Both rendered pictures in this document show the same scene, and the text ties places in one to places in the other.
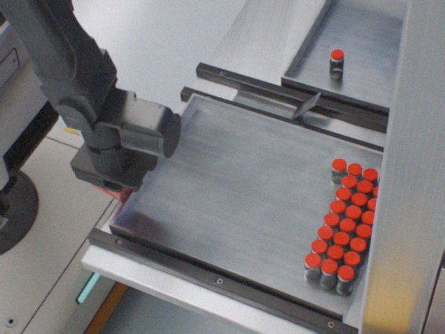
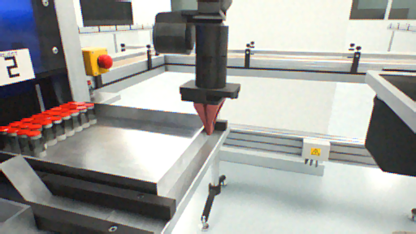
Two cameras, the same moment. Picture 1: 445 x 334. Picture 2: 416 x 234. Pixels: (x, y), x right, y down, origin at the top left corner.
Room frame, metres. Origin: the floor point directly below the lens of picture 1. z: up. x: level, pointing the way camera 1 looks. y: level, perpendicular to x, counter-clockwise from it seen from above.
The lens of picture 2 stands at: (1.14, 0.03, 1.11)
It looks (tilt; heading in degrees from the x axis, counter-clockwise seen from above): 21 degrees down; 167
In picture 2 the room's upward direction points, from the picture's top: straight up
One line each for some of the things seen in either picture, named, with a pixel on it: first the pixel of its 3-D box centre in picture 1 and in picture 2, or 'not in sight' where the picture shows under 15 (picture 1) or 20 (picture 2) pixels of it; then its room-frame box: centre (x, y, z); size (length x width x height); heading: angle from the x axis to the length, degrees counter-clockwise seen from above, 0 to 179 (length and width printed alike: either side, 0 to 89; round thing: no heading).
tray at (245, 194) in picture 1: (260, 199); (110, 136); (0.65, -0.05, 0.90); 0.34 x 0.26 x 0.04; 59
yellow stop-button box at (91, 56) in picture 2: not in sight; (90, 60); (0.32, -0.12, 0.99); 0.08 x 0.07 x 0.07; 60
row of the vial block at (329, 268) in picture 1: (349, 227); (54, 125); (0.58, -0.16, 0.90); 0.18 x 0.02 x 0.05; 149
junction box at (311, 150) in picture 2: not in sight; (314, 149); (0.12, 0.81, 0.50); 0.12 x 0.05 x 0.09; 60
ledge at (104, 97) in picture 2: not in sight; (89, 100); (0.28, -0.15, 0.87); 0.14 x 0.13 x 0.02; 60
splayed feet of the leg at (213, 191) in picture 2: not in sight; (214, 193); (-0.20, 0.39, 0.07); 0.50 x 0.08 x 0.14; 150
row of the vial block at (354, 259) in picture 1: (365, 232); (45, 123); (0.57, -0.18, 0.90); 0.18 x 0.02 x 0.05; 149
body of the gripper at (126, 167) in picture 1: (110, 149); (210, 75); (0.68, 0.15, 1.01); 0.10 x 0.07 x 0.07; 59
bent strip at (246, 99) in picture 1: (274, 98); (56, 188); (0.82, -0.09, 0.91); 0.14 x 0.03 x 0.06; 59
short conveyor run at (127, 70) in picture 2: not in sight; (113, 67); (0.00, -0.10, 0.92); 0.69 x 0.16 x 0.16; 150
